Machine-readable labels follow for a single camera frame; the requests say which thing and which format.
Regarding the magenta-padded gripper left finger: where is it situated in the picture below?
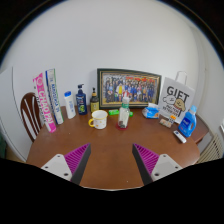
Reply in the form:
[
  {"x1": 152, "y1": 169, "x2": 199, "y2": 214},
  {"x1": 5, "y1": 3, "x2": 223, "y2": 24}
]
[{"x1": 41, "y1": 143, "x2": 92, "y2": 186}]

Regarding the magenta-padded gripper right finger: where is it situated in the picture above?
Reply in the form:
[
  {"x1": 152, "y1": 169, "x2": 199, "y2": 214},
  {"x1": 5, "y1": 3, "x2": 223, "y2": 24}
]
[{"x1": 132, "y1": 143, "x2": 184, "y2": 186}]

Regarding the clear plastic drink bottle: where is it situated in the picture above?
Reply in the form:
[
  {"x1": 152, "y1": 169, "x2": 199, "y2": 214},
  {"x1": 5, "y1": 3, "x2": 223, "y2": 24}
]
[{"x1": 117, "y1": 95, "x2": 132, "y2": 129}]

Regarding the white remote control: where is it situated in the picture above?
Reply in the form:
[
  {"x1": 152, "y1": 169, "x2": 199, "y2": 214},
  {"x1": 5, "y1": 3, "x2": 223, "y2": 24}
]
[{"x1": 172, "y1": 129, "x2": 188, "y2": 144}]

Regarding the small clear snack pack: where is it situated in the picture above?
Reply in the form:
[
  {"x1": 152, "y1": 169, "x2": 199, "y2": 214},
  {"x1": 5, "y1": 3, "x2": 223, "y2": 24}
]
[{"x1": 158, "y1": 118, "x2": 173, "y2": 129}]

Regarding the white mug yellow rim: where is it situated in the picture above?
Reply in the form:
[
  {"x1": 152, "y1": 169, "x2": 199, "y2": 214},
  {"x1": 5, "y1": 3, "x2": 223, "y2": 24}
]
[{"x1": 88, "y1": 109, "x2": 109, "y2": 130}]

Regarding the blue tissue pack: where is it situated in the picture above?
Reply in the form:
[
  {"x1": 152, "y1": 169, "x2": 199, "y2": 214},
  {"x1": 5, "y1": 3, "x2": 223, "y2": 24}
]
[{"x1": 142, "y1": 103, "x2": 161, "y2": 120}]

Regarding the white bottle blue cap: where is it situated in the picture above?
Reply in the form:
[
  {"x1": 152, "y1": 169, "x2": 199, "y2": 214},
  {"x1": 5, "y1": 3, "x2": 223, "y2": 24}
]
[{"x1": 63, "y1": 90, "x2": 77, "y2": 120}]

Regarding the blue detergent bottle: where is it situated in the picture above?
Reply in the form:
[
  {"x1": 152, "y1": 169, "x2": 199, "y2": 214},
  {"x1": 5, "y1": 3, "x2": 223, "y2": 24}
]
[{"x1": 177, "y1": 105, "x2": 198, "y2": 138}]

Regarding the dark blue pump bottle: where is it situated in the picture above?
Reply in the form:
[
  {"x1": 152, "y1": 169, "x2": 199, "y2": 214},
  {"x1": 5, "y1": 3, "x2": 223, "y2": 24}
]
[{"x1": 75, "y1": 83, "x2": 88, "y2": 116}]

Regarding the brown pump bottle yellow label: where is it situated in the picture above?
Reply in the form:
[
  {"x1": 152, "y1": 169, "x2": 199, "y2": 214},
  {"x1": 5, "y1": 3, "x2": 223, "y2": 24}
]
[{"x1": 89, "y1": 87, "x2": 100, "y2": 113}]

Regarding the dark wooden side table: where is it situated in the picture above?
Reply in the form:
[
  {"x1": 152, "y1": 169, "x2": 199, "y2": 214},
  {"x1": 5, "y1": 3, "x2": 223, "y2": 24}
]
[{"x1": 191, "y1": 114, "x2": 210, "y2": 145}]

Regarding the pink shuttlecock tube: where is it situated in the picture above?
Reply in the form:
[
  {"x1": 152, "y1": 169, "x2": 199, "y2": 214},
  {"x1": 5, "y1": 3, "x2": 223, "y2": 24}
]
[{"x1": 32, "y1": 72, "x2": 58, "y2": 134}]

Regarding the white radiator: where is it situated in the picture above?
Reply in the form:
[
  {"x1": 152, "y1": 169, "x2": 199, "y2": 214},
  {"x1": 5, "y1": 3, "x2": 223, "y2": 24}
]
[{"x1": 198, "y1": 133, "x2": 224, "y2": 164}]

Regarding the white paper gift bag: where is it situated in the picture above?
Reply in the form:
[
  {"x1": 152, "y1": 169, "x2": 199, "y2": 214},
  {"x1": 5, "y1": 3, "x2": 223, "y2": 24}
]
[{"x1": 157, "y1": 70, "x2": 196, "y2": 125}]

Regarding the framed group picture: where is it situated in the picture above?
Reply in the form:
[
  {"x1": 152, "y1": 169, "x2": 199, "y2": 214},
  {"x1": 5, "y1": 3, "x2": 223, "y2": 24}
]
[{"x1": 96, "y1": 68, "x2": 163, "y2": 110}]

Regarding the dark wooden chair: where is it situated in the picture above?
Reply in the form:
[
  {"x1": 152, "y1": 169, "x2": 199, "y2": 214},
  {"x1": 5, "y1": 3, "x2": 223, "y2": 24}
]
[{"x1": 19, "y1": 92, "x2": 44, "y2": 143}]

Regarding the green cabinet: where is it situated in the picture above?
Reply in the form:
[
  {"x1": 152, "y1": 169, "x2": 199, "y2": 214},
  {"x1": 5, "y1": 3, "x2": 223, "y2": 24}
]
[{"x1": 0, "y1": 131, "x2": 7, "y2": 158}]

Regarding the white refrigerator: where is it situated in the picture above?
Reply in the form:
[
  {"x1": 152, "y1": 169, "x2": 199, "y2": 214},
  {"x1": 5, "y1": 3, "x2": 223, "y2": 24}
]
[{"x1": 0, "y1": 66, "x2": 34, "y2": 163}]

